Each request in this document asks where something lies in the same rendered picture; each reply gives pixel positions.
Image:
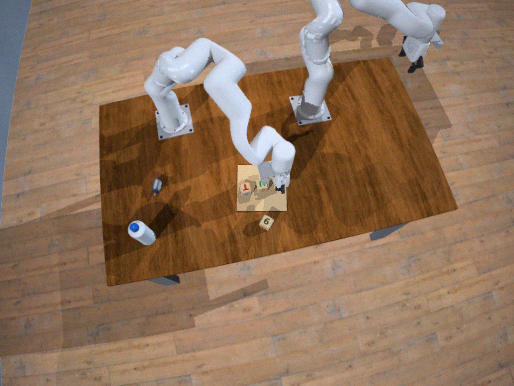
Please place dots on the beige square mat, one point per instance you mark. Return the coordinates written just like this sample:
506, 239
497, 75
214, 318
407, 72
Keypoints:
270, 200

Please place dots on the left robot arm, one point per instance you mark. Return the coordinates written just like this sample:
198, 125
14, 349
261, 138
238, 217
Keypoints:
330, 14

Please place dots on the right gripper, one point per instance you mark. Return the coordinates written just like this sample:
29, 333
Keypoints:
280, 182

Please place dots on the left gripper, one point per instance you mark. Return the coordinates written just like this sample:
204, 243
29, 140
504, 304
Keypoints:
415, 50

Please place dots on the light blue bottle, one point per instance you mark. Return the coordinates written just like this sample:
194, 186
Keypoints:
142, 233

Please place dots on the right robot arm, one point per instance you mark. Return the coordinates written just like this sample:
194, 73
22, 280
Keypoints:
221, 85

